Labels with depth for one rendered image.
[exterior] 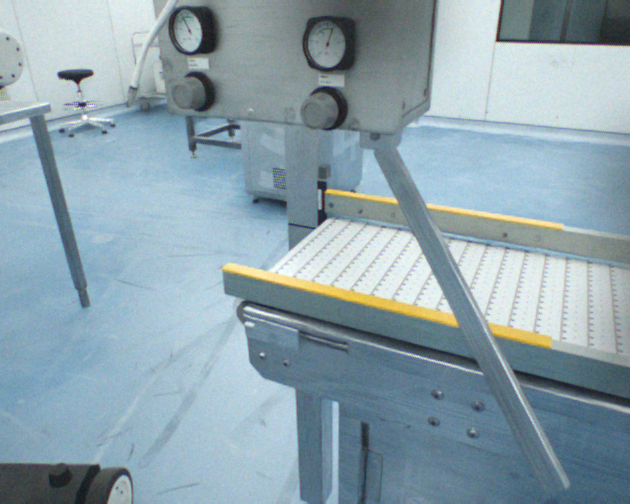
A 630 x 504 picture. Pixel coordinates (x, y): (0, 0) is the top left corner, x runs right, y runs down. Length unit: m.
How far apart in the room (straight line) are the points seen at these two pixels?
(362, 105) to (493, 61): 5.11
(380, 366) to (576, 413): 0.18
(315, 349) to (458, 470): 0.24
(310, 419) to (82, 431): 0.95
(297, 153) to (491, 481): 0.53
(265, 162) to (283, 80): 2.81
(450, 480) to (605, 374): 0.28
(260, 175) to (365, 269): 2.67
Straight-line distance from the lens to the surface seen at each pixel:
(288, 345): 0.57
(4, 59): 0.88
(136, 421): 1.81
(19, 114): 2.11
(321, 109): 0.38
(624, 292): 0.67
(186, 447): 1.68
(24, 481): 1.49
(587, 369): 0.48
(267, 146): 3.18
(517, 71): 5.47
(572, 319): 0.59
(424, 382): 0.53
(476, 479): 0.68
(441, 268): 0.41
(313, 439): 1.12
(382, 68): 0.38
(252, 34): 0.43
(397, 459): 0.69
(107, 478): 1.40
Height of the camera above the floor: 1.21
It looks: 27 degrees down
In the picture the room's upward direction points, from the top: 1 degrees counter-clockwise
